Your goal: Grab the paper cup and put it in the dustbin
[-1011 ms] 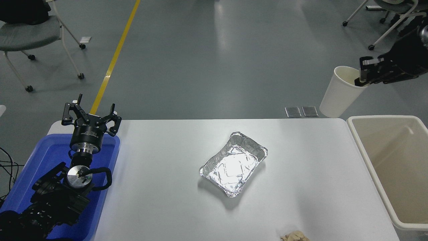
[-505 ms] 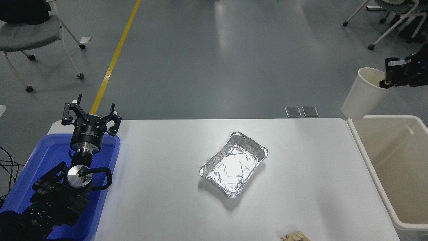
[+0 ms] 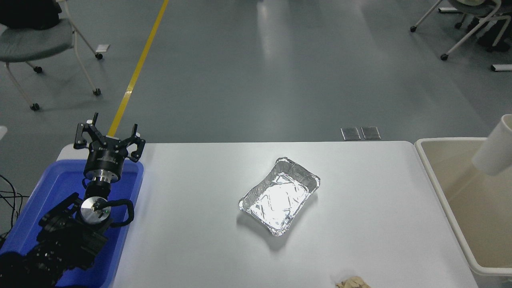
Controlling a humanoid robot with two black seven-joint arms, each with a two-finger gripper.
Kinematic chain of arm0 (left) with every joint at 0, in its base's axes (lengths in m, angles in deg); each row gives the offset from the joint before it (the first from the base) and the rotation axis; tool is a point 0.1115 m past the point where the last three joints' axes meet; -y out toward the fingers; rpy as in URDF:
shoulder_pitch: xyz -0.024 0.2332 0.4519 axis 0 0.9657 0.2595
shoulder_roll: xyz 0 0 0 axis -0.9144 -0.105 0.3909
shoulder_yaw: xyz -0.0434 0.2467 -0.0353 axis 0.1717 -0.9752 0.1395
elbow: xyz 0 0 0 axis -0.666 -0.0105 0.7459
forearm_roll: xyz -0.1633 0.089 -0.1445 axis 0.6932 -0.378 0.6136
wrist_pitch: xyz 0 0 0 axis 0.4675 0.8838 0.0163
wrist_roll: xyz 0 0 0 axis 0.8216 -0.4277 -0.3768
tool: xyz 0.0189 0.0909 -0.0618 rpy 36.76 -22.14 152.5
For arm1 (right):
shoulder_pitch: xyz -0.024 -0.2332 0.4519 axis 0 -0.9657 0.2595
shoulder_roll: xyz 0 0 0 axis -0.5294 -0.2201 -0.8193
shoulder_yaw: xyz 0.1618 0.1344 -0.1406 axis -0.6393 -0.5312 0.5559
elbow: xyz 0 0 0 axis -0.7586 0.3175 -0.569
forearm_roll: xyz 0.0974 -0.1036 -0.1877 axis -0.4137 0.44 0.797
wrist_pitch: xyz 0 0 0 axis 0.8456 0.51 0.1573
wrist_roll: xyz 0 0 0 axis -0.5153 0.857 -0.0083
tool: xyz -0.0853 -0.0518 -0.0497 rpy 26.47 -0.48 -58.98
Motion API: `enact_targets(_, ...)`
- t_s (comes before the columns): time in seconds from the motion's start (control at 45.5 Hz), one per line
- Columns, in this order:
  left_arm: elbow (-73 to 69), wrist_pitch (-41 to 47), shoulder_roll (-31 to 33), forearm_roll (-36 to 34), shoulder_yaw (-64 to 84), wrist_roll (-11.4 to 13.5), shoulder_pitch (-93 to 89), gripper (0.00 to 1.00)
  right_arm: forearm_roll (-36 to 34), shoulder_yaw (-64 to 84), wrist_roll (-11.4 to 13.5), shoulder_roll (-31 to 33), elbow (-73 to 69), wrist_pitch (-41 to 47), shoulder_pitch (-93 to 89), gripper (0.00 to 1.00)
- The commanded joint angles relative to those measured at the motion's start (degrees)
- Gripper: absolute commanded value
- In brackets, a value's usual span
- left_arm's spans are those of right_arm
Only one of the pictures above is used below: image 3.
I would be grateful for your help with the crumpled tan paper ball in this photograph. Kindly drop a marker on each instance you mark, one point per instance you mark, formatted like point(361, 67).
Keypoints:
point(352, 283)

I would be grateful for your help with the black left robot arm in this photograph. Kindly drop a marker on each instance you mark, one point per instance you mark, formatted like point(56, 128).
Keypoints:
point(60, 240)

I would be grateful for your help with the person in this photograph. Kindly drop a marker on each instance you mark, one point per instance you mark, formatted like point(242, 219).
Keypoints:
point(496, 38)

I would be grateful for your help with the blue plastic tray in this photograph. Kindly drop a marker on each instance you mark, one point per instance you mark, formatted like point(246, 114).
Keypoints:
point(48, 188)

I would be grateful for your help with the grey wheeled chair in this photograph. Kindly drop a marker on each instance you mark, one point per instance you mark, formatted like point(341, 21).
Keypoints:
point(36, 44)

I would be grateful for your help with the metal floor plate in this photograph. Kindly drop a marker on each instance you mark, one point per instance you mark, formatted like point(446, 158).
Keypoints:
point(350, 134)
point(370, 133)

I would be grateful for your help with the white-framed wheeled chair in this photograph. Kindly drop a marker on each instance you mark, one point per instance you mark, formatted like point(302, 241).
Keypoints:
point(468, 36)

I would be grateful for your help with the white metal bar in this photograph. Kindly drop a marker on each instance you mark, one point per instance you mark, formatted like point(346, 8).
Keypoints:
point(445, 9)
point(502, 68)

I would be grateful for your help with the large pale plastic bin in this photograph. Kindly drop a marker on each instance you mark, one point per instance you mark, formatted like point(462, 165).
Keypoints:
point(480, 216)

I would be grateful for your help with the white rounded object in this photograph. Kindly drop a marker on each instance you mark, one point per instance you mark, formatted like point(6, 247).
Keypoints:
point(2, 132)

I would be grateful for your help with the black bag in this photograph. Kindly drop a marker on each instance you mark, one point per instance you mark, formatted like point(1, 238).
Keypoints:
point(28, 14)

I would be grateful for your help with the white paper cup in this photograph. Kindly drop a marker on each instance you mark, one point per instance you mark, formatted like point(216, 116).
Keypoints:
point(494, 150)

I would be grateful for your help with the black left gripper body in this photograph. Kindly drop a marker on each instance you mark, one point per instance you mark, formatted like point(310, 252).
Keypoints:
point(104, 160)

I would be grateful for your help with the silver foil tray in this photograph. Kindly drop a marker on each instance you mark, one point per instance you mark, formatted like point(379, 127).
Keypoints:
point(278, 198)

